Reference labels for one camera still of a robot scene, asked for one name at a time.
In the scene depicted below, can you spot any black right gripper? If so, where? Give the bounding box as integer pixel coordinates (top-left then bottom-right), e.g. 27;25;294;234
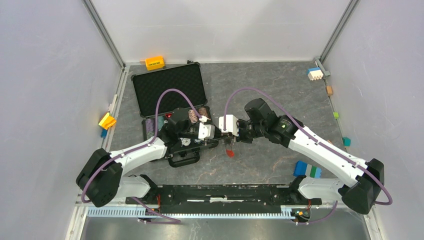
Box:
228;119;266;144

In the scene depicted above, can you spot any metal keyring tool red handle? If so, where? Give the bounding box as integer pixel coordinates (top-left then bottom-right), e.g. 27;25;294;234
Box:
224;137;235;158

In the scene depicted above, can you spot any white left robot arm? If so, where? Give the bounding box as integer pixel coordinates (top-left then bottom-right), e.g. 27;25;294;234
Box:
76;109;210;208

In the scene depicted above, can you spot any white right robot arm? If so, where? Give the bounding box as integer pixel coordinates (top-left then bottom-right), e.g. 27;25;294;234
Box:
232;98;385;215

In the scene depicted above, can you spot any black poker chip case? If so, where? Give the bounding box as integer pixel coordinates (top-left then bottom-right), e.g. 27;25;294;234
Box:
131;61;219;168

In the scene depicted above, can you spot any blue green white brick stack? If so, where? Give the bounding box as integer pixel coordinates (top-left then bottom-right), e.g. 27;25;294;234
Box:
293;160;322;179

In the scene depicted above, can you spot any yellow orange toy block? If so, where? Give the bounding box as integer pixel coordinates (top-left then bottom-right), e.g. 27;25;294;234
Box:
98;112;117;130

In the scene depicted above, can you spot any blue white toy block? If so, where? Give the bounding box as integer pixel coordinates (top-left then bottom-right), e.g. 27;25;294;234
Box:
307;67;324;81

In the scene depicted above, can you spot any small blue block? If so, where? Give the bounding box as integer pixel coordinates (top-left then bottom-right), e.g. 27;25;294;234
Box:
100;129;108;139

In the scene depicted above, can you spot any brown wooden cube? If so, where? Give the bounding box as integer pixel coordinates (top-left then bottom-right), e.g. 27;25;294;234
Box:
326;86;334;97

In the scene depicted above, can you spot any teal small cube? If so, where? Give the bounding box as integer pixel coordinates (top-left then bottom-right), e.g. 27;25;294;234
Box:
342;136;352;147

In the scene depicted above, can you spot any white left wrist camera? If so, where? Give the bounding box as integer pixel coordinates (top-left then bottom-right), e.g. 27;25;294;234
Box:
198;115;215;140

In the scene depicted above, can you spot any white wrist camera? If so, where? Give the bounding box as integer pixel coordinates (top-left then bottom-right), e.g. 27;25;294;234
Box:
218;114;239;137
198;115;215;140

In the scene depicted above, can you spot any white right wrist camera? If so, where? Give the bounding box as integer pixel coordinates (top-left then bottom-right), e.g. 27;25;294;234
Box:
218;114;239;137

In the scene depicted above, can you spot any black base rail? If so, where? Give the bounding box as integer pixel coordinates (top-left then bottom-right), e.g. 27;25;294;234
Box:
140;184;322;214

